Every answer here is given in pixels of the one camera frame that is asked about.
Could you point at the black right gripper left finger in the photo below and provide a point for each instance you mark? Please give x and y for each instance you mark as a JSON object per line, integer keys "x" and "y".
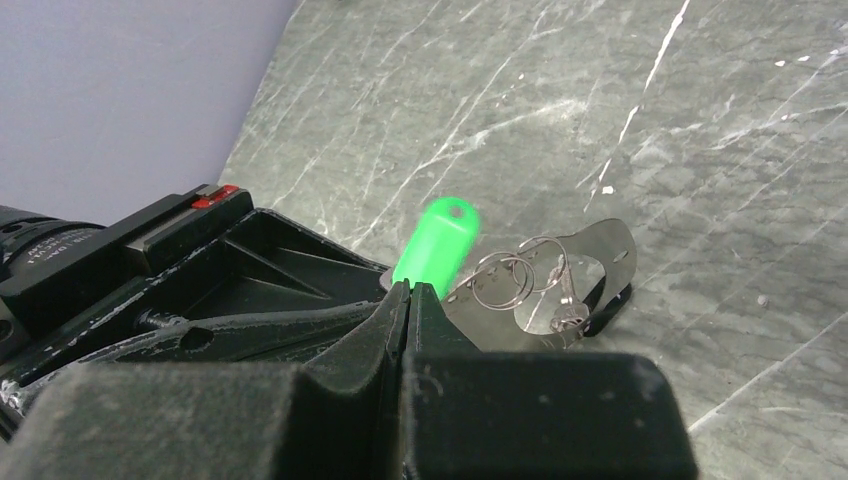
{"x": 333, "y": 417}

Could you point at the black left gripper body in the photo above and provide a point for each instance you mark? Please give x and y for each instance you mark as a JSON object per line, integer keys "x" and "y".
{"x": 69, "y": 288}

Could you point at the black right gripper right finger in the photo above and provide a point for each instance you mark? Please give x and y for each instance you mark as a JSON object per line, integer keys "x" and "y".
{"x": 473, "y": 415}

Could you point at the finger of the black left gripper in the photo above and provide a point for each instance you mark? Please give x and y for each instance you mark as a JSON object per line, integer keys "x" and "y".
{"x": 272, "y": 336}
{"x": 266, "y": 263}

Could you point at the silver key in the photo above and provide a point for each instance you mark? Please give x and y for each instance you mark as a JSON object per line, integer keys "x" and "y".
{"x": 571, "y": 314}

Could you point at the green key tag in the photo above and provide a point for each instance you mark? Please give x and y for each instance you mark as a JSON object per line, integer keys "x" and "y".
{"x": 439, "y": 245}

